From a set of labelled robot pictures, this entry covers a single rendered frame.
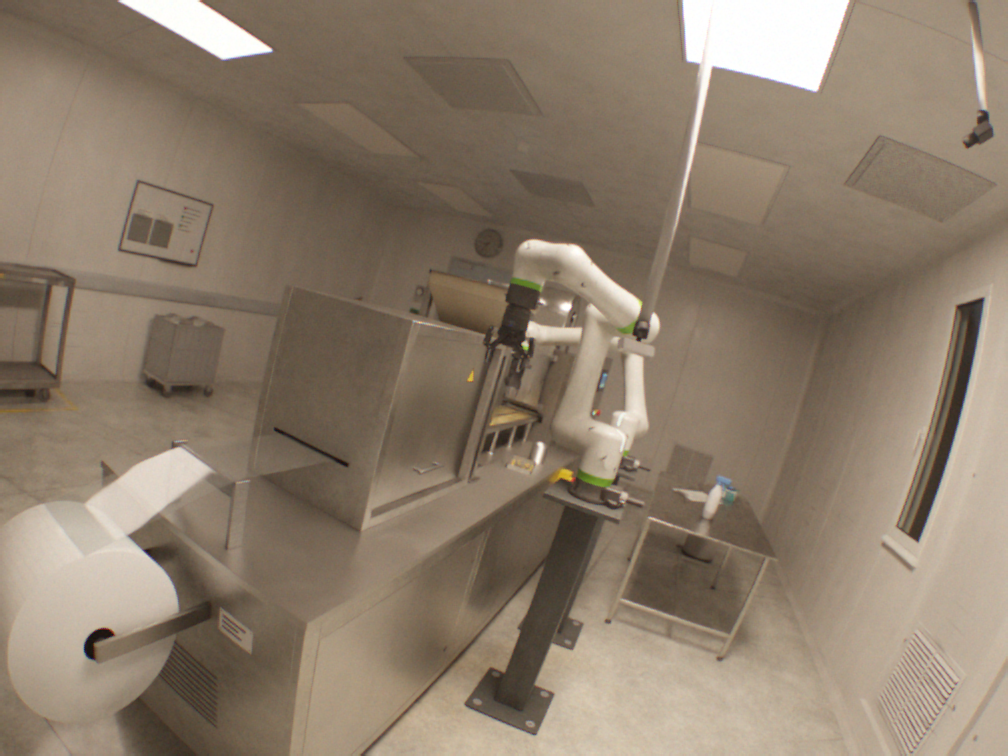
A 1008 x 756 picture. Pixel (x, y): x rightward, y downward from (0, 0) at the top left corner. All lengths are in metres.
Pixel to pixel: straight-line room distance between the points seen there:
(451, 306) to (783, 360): 5.05
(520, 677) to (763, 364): 5.12
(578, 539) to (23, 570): 1.53
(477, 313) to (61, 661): 1.66
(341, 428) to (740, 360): 5.54
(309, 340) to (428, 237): 6.18
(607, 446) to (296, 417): 0.95
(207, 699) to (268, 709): 0.23
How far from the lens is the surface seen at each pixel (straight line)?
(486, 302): 1.90
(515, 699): 2.12
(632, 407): 2.54
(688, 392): 6.37
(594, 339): 1.77
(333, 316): 1.35
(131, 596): 1.07
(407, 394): 1.35
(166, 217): 5.23
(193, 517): 1.25
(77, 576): 0.98
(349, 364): 1.31
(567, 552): 1.79
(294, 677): 1.08
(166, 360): 4.94
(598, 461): 1.69
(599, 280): 1.44
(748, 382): 6.42
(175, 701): 1.55
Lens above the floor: 1.38
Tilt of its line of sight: 5 degrees down
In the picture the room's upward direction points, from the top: 16 degrees clockwise
